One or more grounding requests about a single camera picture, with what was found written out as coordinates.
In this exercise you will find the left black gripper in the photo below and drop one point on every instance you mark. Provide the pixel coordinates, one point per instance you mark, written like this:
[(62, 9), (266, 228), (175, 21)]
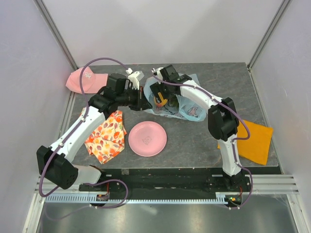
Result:
[(142, 103)]

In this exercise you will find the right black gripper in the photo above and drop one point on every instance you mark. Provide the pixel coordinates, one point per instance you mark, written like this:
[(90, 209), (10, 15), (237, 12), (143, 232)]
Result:
[(156, 88)]

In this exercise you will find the fake peach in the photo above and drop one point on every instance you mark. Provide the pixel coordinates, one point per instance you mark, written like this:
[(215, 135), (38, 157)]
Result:
[(160, 102)]

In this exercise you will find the light blue plastic bag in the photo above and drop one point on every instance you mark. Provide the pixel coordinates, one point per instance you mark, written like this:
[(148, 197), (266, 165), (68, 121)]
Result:
[(188, 110)]

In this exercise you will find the fake pineapple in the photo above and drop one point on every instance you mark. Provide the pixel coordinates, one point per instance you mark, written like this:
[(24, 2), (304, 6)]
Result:
[(173, 102)]

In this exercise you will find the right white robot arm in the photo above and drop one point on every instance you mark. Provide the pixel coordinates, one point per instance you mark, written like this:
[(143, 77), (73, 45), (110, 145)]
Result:
[(223, 121)]

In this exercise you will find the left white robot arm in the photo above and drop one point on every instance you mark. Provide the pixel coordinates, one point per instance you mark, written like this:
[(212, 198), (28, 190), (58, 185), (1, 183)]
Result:
[(55, 161)]

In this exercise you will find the pink plate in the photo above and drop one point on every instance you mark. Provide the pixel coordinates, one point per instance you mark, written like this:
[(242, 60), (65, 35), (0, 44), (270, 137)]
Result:
[(147, 139)]

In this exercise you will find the floral patterned cloth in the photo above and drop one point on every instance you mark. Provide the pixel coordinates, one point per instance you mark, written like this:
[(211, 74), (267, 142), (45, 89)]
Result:
[(108, 140)]

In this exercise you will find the pink cap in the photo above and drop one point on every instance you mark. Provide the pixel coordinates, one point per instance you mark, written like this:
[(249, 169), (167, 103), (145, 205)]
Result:
[(91, 82)]

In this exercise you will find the orange folded cloth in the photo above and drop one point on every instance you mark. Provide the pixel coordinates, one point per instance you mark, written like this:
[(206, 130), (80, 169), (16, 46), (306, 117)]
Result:
[(256, 148)]

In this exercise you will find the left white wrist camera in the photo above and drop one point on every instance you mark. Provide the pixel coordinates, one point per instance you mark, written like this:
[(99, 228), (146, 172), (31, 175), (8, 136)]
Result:
[(134, 77)]

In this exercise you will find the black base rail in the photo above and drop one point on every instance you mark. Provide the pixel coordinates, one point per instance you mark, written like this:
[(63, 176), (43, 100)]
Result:
[(210, 180)]

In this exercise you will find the slotted cable duct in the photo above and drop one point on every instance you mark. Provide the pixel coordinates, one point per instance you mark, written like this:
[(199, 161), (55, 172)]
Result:
[(104, 199)]

